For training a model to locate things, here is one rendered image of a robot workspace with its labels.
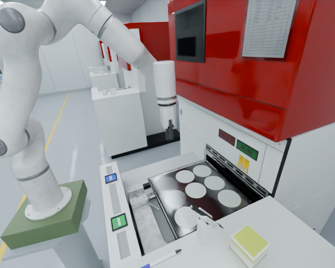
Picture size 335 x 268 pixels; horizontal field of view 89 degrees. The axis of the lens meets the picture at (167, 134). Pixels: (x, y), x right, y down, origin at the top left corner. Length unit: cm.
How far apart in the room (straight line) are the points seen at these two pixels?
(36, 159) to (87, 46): 771
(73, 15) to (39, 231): 81
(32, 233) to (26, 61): 66
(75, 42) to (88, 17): 777
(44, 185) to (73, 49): 773
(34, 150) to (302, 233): 102
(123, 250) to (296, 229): 57
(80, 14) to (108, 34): 9
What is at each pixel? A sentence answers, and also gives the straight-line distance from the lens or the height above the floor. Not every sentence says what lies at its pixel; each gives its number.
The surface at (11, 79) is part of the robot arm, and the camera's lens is 74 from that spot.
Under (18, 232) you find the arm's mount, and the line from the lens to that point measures 98.
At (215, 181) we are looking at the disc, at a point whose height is 90.
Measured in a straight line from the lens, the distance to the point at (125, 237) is 70.
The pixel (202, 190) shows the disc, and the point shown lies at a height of 90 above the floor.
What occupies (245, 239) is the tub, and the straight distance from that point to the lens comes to 60.
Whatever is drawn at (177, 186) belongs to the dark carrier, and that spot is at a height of 90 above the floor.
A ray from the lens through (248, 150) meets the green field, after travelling 81.
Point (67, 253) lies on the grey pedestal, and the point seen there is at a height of 62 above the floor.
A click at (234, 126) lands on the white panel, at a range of 84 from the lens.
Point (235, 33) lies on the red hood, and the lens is 73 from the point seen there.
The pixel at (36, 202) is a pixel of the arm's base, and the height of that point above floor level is 97.
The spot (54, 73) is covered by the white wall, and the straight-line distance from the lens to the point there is 857.
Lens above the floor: 153
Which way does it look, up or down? 28 degrees down
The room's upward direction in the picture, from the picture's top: 4 degrees counter-clockwise
